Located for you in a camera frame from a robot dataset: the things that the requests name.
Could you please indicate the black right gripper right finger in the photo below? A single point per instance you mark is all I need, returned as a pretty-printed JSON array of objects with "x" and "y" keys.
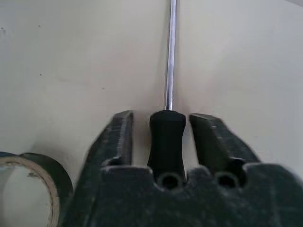
[{"x": 213, "y": 139}]

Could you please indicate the black tape roll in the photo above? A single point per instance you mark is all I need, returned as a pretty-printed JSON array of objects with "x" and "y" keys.
[{"x": 56, "y": 170}]

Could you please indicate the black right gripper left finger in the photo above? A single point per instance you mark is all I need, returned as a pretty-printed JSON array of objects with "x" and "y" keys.
[{"x": 118, "y": 139}]

